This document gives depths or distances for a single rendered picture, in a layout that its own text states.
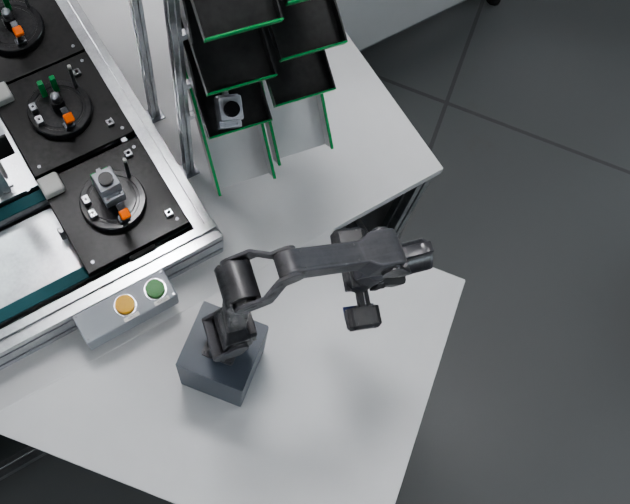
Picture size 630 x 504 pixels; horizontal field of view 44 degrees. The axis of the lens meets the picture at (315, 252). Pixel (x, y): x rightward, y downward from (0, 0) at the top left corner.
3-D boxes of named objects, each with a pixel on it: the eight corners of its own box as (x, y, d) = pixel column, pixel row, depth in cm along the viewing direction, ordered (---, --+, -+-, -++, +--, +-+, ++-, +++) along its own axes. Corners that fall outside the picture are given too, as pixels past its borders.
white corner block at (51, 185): (68, 194, 170) (64, 186, 166) (48, 203, 169) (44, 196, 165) (58, 177, 171) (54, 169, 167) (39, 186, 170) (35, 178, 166)
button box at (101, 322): (179, 302, 169) (178, 294, 164) (91, 351, 164) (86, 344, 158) (164, 276, 171) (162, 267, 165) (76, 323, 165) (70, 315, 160)
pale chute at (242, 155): (270, 172, 173) (276, 178, 169) (214, 189, 170) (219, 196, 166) (241, 48, 160) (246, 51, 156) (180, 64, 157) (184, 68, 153)
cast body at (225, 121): (239, 128, 153) (245, 124, 146) (217, 130, 152) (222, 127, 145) (234, 85, 152) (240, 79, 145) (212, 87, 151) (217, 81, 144)
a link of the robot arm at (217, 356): (213, 363, 144) (213, 356, 138) (200, 318, 146) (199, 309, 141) (248, 353, 145) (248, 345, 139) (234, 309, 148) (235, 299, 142)
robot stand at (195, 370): (240, 407, 167) (242, 391, 148) (180, 383, 167) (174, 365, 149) (264, 348, 172) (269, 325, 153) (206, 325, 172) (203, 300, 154)
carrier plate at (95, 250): (190, 225, 170) (189, 221, 168) (89, 277, 164) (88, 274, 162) (138, 140, 176) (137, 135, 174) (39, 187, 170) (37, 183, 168)
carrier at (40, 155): (135, 135, 177) (129, 106, 165) (36, 181, 170) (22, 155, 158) (87, 55, 182) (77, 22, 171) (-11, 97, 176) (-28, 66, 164)
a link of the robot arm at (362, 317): (361, 325, 132) (394, 320, 134) (341, 220, 136) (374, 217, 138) (347, 332, 140) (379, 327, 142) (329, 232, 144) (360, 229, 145)
